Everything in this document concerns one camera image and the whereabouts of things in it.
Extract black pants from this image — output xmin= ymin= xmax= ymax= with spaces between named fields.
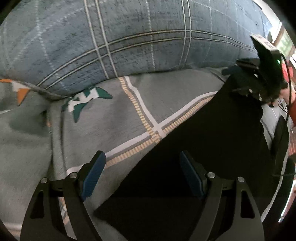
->
xmin=93 ymin=67 xmax=290 ymax=241

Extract person's right hand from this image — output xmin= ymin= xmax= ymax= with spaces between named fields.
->
xmin=280 ymin=77 xmax=296 ymax=127

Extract grey patterned bed sheet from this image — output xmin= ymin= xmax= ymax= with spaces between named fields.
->
xmin=0 ymin=67 xmax=295 ymax=241

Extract blue plaid pillow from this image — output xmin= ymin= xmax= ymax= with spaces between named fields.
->
xmin=1 ymin=1 xmax=271 ymax=98

